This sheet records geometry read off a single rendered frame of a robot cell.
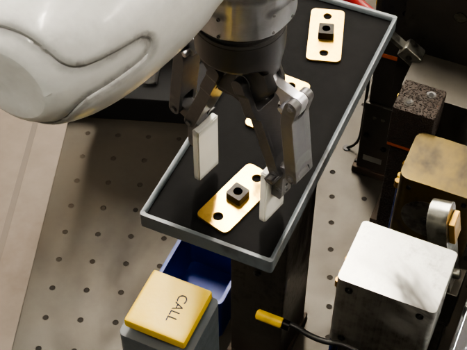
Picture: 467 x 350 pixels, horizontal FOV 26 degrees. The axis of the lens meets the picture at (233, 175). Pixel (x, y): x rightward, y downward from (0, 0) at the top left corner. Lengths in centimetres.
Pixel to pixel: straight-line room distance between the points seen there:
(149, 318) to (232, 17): 30
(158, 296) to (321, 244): 63
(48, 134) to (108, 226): 110
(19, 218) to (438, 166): 150
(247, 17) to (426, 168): 43
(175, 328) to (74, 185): 73
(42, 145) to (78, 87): 203
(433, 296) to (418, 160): 20
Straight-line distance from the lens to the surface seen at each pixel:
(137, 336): 93
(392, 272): 101
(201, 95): 89
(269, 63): 81
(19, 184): 254
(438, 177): 113
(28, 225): 245
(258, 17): 76
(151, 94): 164
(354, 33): 115
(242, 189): 98
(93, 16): 57
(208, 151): 97
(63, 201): 159
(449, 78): 123
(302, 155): 87
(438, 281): 101
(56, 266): 152
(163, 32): 60
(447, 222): 106
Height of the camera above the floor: 194
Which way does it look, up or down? 51 degrees down
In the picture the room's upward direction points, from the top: straight up
